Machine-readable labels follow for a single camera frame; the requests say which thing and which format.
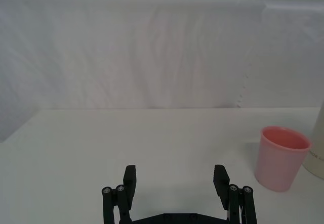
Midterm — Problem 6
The white curtain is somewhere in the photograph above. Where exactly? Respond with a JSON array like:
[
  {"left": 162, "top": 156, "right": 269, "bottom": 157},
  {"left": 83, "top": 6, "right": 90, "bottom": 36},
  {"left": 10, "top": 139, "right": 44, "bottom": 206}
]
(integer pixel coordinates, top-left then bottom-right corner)
[{"left": 0, "top": 0, "right": 324, "bottom": 144}]

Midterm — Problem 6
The white table cloth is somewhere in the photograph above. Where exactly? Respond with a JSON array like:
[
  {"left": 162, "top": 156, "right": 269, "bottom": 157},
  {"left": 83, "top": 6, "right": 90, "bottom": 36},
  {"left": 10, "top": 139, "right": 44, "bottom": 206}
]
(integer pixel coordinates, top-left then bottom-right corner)
[{"left": 0, "top": 107, "right": 324, "bottom": 224}]

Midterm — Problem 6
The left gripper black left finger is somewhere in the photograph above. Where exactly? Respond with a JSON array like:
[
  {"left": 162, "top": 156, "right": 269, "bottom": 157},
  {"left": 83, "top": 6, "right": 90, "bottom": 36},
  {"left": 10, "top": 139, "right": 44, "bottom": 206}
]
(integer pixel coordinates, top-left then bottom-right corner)
[{"left": 101, "top": 165, "right": 137, "bottom": 224}]

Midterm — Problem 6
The cream vacuum bottle steel neck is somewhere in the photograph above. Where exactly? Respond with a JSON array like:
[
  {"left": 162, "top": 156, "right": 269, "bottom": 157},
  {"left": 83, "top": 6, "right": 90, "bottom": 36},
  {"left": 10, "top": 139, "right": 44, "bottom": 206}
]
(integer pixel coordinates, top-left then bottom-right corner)
[{"left": 302, "top": 106, "right": 324, "bottom": 180}]

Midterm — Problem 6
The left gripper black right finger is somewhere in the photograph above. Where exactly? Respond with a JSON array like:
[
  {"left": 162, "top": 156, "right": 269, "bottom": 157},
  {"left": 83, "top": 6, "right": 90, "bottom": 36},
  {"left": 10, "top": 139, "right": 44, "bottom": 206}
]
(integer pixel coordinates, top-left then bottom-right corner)
[{"left": 213, "top": 164, "right": 258, "bottom": 224}]

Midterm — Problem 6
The pink plastic cup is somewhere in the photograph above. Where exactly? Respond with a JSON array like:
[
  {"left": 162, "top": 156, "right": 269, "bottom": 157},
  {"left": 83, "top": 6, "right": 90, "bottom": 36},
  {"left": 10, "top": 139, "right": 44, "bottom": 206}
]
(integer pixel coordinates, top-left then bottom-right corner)
[{"left": 254, "top": 125, "right": 313, "bottom": 193}]

